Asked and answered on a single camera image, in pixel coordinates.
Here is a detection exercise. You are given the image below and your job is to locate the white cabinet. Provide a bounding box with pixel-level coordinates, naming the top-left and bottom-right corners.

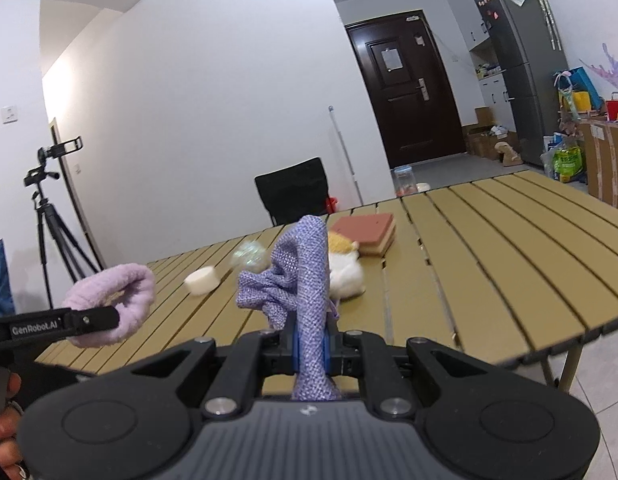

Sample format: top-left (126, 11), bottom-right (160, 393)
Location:
top-left (441, 0), bottom-right (492, 51)
top-left (478, 72), bottom-right (520, 133)

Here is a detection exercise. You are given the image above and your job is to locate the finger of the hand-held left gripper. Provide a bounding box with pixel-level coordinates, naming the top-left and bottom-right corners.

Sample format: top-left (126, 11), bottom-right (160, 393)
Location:
top-left (64, 305), bottom-right (121, 335)

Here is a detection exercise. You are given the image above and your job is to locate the purple woven pouch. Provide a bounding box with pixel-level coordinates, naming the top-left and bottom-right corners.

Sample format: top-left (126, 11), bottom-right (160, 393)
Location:
top-left (235, 215), bottom-right (342, 402)

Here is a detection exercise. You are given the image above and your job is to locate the white round foam block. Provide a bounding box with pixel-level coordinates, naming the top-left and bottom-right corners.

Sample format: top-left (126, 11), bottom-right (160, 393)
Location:
top-left (184, 267), bottom-right (221, 297)

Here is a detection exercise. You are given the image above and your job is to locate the black phone holder mount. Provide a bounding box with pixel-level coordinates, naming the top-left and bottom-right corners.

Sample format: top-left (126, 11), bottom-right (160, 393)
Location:
top-left (23, 135), bottom-right (84, 187)

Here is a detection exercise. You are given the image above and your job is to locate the open cardboard box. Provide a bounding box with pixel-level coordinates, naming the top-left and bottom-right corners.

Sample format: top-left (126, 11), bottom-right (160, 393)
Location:
top-left (464, 127), bottom-right (517, 161)

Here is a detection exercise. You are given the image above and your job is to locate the dark brown door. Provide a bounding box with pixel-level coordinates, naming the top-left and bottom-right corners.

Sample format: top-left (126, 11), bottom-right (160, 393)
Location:
top-left (344, 9), bottom-right (467, 170)

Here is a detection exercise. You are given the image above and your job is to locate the tan folding table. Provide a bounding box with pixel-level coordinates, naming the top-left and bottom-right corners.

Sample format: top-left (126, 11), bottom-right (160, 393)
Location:
top-left (34, 170), bottom-right (618, 391)

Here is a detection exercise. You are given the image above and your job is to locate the blue gift bag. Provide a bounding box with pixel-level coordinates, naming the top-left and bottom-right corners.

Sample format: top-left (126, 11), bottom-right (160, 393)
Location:
top-left (556, 66), bottom-right (602, 111)

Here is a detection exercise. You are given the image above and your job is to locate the white yellow plush toy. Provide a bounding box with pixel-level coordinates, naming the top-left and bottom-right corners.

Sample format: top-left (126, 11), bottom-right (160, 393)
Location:
top-left (326, 232), bottom-right (366, 301)

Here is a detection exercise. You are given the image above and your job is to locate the person's left hand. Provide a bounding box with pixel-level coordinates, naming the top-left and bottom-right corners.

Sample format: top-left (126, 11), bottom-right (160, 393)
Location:
top-left (0, 402), bottom-right (28, 480)

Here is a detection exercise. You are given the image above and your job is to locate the red topped sponge block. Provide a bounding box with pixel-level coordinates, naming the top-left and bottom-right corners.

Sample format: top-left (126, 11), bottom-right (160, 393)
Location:
top-left (329, 212), bottom-right (396, 257)

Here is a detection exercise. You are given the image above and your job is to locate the white lower cabinet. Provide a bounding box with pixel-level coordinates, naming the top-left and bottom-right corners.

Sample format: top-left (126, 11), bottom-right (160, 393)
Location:
top-left (478, 72), bottom-right (520, 133)

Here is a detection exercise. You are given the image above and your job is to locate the mop handle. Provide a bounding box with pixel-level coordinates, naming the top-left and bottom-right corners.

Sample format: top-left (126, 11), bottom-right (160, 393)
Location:
top-left (328, 105), bottom-right (364, 207)

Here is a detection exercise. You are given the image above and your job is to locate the black folding chair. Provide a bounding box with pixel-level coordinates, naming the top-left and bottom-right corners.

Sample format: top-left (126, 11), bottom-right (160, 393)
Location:
top-left (254, 156), bottom-right (330, 227)

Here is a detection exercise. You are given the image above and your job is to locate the black tripod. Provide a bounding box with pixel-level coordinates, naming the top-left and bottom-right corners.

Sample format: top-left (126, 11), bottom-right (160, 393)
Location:
top-left (24, 180), bottom-right (102, 308)

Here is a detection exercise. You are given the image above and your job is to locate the light purple fluffy sock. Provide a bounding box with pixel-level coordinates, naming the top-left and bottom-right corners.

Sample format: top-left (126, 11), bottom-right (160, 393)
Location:
top-left (61, 262), bottom-right (156, 347)

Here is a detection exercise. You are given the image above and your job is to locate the clear iridescent plastic ball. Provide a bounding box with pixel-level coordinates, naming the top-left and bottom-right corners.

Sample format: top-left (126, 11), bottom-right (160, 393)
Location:
top-left (231, 241), bottom-right (266, 273)

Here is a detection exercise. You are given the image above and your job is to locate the clear plastic jar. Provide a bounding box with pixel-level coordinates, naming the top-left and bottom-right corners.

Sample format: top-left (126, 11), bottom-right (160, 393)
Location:
top-left (393, 165), bottom-right (416, 197)

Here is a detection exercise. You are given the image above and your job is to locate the white upper cabinet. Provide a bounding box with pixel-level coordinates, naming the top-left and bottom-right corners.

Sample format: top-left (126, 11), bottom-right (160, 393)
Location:
top-left (441, 0), bottom-right (492, 51)

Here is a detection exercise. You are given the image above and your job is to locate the green plastic bag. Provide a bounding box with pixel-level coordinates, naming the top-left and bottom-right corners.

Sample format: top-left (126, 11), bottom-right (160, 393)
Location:
top-left (553, 145), bottom-right (585, 183)

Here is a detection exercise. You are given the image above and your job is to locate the tan cardboard piece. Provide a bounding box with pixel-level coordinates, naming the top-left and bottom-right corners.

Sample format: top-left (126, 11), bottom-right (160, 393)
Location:
top-left (494, 141), bottom-right (522, 167)

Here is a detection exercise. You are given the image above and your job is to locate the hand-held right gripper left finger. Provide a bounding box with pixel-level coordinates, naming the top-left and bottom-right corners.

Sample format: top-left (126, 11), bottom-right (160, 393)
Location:
top-left (131, 330), bottom-right (302, 418)

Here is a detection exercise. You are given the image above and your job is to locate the large cardboard box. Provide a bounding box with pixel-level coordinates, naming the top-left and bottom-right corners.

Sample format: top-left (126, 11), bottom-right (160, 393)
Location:
top-left (579, 117), bottom-right (618, 211)

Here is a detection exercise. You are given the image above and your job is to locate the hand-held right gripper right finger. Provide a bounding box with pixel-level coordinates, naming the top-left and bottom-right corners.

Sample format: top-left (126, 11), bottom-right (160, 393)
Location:
top-left (321, 327), bottom-right (490, 418)

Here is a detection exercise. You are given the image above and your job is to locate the grey fridge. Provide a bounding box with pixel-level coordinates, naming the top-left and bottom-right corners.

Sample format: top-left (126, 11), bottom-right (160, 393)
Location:
top-left (472, 0), bottom-right (570, 167)

